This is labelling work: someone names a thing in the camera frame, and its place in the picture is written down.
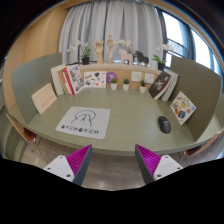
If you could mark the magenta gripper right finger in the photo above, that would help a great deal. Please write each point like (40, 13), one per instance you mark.
(153, 166)

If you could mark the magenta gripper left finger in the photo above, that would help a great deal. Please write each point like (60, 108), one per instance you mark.
(72, 167)

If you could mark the black computer mouse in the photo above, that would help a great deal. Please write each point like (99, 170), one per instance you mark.
(164, 124)

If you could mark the white printed mouse pad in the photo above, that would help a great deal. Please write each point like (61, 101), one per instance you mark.
(85, 122)

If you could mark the wooden chair left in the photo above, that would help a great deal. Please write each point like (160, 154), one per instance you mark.
(28, 136)

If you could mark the wooden chair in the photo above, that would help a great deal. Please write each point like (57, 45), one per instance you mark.
(28, 136)
(212, 144)

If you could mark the colourful food picture book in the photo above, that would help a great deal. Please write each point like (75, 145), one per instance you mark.
(182, 107)

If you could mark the wooden chair right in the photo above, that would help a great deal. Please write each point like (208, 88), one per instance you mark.
(212, 144)

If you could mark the beige cardboard sign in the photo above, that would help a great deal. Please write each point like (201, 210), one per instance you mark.
(43, 98)

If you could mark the small potted plant right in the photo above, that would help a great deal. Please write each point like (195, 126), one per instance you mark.
(142, 86)

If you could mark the small potted plant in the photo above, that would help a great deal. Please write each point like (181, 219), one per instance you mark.
(142, 86)
(126, 84)
(114, 83)

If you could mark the dark cover leaning book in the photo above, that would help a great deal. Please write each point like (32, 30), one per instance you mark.
(159, 84)

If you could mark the white book stack left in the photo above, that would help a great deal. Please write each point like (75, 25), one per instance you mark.
(56, 79)

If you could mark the small potted plant middle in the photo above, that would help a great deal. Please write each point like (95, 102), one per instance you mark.
(126, 84)

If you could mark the white card right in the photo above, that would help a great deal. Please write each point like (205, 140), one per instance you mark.
(149, 78)

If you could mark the white collage poster card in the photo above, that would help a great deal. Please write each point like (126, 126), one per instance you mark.
(95, 79)

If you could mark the white leaning books stack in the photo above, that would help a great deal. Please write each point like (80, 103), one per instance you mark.
(174, 78)

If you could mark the red white leaning book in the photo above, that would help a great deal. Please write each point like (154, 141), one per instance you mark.
(74, 78)

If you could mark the grey right partition panel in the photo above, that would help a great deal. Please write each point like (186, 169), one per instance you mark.
(202, 86)

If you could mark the grey partition panel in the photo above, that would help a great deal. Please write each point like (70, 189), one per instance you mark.
(202, 86)
(28, 78)

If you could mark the small potted plant left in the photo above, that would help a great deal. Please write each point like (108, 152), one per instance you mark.
(114, 83)

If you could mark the purple round number sign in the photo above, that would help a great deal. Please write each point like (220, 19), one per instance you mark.
(110, 76)

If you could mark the grey left partition panel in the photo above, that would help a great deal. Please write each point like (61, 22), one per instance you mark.
(28, 78)

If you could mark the white orchid right pot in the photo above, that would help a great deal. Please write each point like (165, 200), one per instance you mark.
(160, 60)

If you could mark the white orchid pot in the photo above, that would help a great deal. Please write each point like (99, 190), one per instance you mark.
(85, 50)
(160, 60)

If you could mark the white orchid left pot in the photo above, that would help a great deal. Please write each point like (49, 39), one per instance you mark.
(85, 50)

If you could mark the black horse figure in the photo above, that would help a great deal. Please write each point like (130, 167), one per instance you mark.
(141, 57)

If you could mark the pink horse figure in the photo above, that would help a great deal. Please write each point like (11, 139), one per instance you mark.
(125, 56)

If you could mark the wooden hand model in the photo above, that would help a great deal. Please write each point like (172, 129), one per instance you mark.
(98, 47)

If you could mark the white orchid middle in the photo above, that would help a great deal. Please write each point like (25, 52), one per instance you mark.
(127, 44)

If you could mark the wooden mannequin figure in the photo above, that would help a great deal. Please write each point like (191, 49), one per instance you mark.
(110, 43)

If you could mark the grey curtain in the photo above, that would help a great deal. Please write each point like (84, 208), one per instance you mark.
(128, 20)

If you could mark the white wall socket plate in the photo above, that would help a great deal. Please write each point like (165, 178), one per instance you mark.
(136, 76)

